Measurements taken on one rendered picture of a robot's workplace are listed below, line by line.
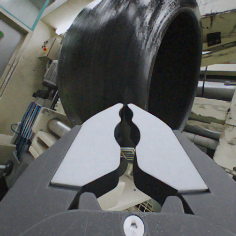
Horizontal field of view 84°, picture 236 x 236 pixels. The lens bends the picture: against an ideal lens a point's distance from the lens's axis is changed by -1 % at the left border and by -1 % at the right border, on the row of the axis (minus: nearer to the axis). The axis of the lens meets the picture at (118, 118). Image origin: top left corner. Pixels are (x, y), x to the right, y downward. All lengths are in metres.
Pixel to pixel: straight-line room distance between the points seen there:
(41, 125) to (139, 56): 0.41
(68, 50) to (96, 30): 0.10
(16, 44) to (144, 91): 0.76
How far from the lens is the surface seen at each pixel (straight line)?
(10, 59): 0.90
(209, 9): 0.94
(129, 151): 0.32
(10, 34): 0.92
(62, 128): 0.47
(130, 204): 0.44
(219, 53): 0.93
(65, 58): 0.38
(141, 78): 0.27
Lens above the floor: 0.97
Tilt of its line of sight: 5 degrees up
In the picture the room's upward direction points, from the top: 22 degrees clockwise
